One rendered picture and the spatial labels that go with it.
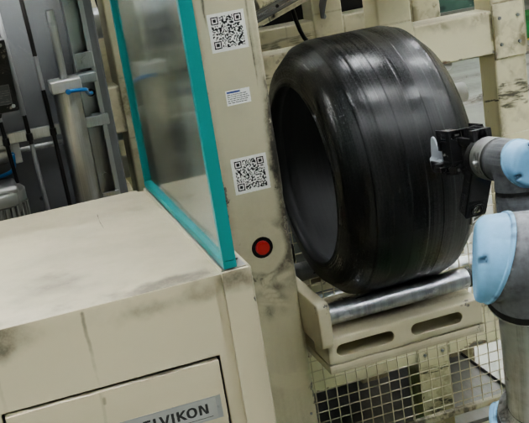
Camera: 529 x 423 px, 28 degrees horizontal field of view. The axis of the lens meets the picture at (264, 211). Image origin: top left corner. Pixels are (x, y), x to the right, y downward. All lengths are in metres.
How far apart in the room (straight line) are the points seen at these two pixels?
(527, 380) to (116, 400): 0.58
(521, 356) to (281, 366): 0.87
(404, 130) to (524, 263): 0.75
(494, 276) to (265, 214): 0.89
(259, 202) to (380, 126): 0.31
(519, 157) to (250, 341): 0.53
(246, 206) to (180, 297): 0.72
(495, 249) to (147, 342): 0.49
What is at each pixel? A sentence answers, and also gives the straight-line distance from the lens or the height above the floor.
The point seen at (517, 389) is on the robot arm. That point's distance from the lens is 1.58.
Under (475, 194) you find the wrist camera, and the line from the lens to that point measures 1.92.
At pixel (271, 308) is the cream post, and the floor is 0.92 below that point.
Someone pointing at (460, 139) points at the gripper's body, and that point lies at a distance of 1.90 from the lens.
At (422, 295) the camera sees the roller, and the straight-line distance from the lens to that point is 2.26.
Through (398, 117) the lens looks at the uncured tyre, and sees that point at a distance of 2.05.
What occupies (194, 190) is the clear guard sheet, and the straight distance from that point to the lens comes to 1.56.
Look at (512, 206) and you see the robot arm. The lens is 1.76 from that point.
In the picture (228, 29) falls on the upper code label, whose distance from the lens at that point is 2.08.
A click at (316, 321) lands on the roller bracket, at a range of 2.16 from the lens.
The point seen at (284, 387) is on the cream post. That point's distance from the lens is 2.30.
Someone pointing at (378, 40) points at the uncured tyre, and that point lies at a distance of 2.18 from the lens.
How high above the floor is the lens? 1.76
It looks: 17 degrees down
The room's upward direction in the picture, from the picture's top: 9 degrees counter-clockwise
